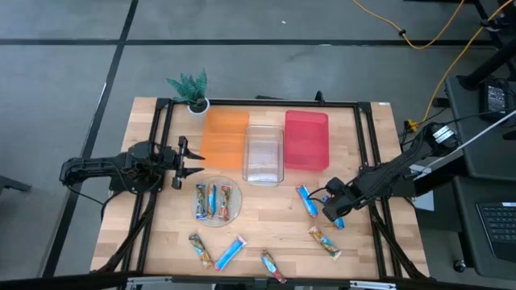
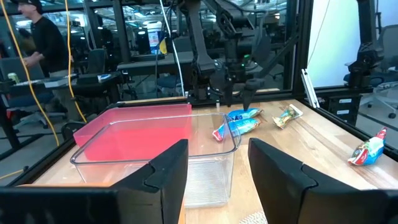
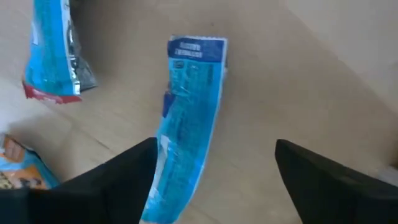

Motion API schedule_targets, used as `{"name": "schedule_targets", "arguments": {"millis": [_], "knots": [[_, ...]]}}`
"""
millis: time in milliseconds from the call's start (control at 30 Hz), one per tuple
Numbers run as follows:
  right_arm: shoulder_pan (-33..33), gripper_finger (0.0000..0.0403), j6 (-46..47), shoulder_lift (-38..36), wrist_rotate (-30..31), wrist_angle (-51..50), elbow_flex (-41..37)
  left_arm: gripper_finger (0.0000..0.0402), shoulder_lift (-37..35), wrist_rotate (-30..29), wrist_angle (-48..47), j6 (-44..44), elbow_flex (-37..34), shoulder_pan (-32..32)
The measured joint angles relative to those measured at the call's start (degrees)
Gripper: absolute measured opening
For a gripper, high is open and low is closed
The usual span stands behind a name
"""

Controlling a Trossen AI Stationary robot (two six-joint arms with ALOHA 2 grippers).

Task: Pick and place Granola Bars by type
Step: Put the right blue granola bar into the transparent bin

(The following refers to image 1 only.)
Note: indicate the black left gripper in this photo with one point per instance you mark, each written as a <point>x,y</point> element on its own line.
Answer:
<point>171,158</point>

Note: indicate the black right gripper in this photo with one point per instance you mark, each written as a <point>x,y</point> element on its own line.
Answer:
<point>338,201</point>

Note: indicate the light blue granola bar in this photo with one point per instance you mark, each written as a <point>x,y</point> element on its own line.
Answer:
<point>307,200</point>
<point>230,253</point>
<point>339,223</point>

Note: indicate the dark blue green granola bar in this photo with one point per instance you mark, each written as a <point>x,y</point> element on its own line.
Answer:
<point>200,201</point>

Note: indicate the blue white snack bag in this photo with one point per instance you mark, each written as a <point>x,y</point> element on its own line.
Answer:
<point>212,200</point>

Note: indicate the orange green granola bar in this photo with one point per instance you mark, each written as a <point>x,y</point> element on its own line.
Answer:
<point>324,242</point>
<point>200,249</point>

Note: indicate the red green granola bar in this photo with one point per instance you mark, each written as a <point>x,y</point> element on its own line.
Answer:
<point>225,202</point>

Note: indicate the blue red granola bar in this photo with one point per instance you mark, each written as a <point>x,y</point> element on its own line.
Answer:
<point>273,266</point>

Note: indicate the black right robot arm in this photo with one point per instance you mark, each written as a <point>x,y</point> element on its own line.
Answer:
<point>395,173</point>

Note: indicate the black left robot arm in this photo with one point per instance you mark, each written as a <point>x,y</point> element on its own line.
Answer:
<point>92,167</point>

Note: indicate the orange plastic bin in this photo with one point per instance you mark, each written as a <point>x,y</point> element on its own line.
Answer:
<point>223,141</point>

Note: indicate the white plant pot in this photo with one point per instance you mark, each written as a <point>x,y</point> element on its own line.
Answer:
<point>198,110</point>

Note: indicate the round woven mat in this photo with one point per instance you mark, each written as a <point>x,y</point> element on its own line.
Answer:
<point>235,209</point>

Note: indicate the red plastic bin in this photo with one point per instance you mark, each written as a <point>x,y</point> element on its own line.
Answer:
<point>306,141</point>

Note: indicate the clear plastic bin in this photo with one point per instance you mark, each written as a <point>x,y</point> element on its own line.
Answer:
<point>263,157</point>

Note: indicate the green artificial plant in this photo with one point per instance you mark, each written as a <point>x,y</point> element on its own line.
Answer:
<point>189,86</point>

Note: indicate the white paper sheet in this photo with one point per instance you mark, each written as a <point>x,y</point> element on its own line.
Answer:
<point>425,203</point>

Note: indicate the black caster wheel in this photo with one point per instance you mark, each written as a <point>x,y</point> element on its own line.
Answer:
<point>459,266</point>

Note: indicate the black desk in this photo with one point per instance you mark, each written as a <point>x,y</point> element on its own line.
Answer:
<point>483,161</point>

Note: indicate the white thin rod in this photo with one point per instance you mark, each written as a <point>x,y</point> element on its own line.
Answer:
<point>475,139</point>

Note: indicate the black laptop keyboard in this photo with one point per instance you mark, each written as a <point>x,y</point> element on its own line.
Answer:
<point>500,229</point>

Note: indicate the grey furniture leg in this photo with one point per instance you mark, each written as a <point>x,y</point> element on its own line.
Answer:
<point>12,184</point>

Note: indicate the black power adapter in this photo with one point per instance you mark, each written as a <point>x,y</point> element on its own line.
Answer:
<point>496,98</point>

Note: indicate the black desk leg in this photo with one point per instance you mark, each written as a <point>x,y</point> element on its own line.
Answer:
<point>488,66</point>

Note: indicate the person's shoe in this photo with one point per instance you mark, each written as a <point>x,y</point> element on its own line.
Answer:
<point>502,22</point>

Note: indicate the silver metal bracket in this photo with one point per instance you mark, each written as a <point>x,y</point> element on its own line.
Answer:
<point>371,285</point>
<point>149,280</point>

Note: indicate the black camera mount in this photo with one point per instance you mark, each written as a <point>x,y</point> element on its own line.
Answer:
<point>319,97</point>

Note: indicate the black aluminium frame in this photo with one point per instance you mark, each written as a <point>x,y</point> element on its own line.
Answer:
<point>282,103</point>

